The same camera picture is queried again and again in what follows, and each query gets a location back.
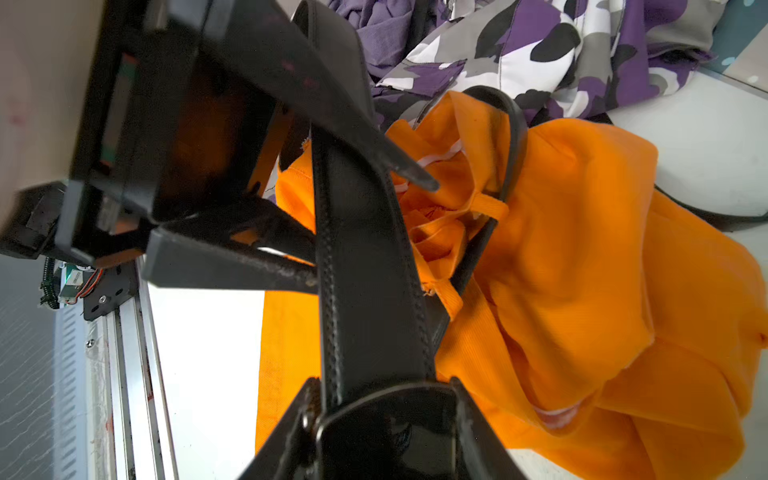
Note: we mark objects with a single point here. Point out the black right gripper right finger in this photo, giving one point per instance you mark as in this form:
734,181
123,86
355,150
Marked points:
481,455

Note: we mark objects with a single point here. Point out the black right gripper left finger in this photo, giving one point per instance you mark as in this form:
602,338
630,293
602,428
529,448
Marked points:
288,451

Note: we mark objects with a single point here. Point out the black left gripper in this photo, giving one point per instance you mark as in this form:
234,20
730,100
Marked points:
175,125

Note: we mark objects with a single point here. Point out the black belt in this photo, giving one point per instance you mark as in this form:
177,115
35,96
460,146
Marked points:
372,270

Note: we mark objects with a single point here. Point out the lilac purple trousers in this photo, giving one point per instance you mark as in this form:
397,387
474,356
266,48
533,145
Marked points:
389,29

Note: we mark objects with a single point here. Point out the orange trousers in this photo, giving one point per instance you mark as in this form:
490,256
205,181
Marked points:
600,288

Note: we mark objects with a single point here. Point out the purple camouflage trousers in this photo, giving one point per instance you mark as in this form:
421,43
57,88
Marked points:
555,59

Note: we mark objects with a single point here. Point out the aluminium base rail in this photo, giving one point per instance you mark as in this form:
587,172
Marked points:
110,414

